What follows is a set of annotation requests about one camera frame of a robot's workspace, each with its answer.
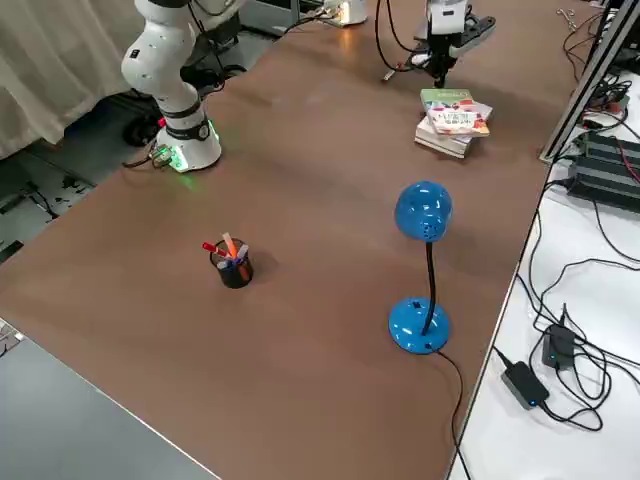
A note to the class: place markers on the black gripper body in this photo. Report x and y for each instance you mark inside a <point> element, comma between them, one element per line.
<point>442,47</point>

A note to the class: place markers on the colourful green cover book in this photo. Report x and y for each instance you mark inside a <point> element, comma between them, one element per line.
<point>457,112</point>

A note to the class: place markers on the grey closed laptop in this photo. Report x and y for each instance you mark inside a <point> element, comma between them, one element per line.
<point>480,35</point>

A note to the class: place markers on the white computer mouse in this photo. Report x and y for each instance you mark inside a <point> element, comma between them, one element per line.
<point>420,59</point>

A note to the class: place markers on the red marker white label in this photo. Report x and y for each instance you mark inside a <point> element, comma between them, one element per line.
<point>392,72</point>

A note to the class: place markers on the silver metal scissors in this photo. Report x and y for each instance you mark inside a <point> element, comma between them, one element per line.
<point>565,15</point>

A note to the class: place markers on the blue desk lamp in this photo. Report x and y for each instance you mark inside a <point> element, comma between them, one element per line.
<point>425,215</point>

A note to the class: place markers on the black ribbed power supply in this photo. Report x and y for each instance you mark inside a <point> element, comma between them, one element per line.
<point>600,185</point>
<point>610,147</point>

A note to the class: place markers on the blue pen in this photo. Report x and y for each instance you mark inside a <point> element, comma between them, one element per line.
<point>239,250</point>

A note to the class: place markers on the orange marker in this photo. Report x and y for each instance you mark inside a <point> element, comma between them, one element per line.
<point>241,265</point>

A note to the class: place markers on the black mesh pen holder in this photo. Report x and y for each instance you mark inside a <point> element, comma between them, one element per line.
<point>237,275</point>

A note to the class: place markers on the plain red marker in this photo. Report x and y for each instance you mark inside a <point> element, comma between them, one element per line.
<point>212,247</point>

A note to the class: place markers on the black charger block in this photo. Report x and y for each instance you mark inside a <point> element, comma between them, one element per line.
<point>557,345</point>

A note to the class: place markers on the long black power adapter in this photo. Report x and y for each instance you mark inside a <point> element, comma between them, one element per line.
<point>525,385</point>

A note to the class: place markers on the beige curtain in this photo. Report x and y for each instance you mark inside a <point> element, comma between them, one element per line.
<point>50,60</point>

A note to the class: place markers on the aluminium frame post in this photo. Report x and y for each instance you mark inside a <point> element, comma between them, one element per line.
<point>580,90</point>

